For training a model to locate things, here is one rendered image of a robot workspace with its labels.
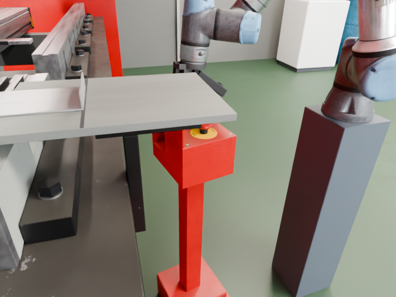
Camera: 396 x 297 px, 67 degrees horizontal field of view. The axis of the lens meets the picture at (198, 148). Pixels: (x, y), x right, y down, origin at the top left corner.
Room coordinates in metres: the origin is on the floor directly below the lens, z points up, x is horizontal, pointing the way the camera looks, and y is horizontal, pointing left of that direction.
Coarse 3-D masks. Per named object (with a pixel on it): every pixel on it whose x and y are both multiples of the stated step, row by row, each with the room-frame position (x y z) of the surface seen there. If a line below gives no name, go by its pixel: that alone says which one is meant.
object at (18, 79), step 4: (16, 76) 0.45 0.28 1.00; (20, 76) 0.45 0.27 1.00; (0, 80) 0.43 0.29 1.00; (4, 80) 0.43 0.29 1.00; (8, 80) 0.45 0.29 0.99; (16, 80) 0.43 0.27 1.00; (20, 80) 0.43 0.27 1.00; (0, 84) 0.41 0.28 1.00; (4, 84) 0.42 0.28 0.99; (8, 84) 0.44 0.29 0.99; (12, 84) 0.41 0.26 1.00; (16, 84) 0.41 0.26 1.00; (0, 88) 0.40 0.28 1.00; (4, 88) 0.42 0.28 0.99
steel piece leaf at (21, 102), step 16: (80, 80) 0.37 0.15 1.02; (0, 96) 0.36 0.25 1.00; (16, 96) 0.36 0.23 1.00; (32, 96) 0.36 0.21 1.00; (48, 96) 0.36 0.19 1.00; (64, 96) 0.36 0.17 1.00; (80, 96) 0.32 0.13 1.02; (0, 112) 0.31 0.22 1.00; (16, 112) 0.31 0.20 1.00; (32, 112) 0.31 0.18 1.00; (48, 112) 0.31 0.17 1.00
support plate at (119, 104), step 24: (192, 72) 0.49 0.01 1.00; (96, 96) 0.37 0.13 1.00; (120, 96) 0.37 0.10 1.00; (144, 96) 0.37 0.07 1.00; (168, 96) 0.38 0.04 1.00; (192, 96) 0.38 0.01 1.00; (216, 96) 0.38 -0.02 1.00; (0, 120) 0.29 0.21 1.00; (24, 120) 0.29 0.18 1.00; (48, 120) 0.29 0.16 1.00; (72, 120) 0.29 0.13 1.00; (96, 120) 0.30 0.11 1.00; (120, 120) 0.30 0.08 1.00; (144, 120) 0.30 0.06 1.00; (168, 120) 0.30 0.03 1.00; (192, 120) 0.31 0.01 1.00; (216, 120) 0.32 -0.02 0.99; (0, 144) 0.25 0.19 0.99
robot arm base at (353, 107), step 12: (336, 84) 0.88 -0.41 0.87; (336, 96) 0.87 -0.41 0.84; (348, 96) 0.84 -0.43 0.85; (360, 96) 0.83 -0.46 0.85; (324, 108) 0.88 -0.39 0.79; (336, 108) 0.85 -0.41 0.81; (348, 108) 0.84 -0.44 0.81; (360, 108) 0.82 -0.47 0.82; (372, 108) 0.84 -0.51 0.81; (348, 120) 0.82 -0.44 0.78; (360, 120) 0.82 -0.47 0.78
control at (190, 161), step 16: (224, 128) 0.74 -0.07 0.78; (160, 144) 0.78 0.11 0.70; (176, 144) 0.65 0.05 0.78; (192, 144) 0.65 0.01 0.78; (208, 144) 0.66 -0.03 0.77; (224, 144) 0.69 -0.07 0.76; (160, 160) 0.75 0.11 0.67; (176, 160) 0.65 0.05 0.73; (192, 160) 0.64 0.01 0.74; (208, 160) 0.66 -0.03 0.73; (224, 160) 0.69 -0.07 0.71; (176, 176) 0.66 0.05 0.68; (192, 176) 0.64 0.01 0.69; (208, 176) 0.66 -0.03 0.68
